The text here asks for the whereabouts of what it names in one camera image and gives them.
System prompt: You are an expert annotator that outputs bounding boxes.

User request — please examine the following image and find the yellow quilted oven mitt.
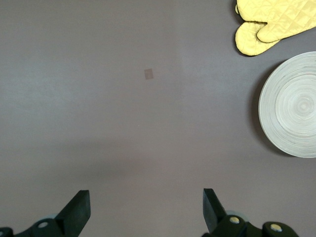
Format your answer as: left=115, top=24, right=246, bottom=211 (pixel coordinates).
left=236, top=0, right=316, bottom=43
left=234, top=4, right=281, bottom=56

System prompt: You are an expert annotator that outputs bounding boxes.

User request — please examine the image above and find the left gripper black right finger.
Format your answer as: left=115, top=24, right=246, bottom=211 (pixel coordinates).
left=202, top=188, right=301, bottom=237

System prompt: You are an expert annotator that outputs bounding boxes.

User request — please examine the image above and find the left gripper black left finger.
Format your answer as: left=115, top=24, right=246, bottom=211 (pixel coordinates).
left=0, top=190, right=91, bottom=237

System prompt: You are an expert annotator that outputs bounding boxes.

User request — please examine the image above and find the round wooden plate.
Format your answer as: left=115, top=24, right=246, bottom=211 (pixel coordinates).
left=258, top=51, right=316, bottom=158

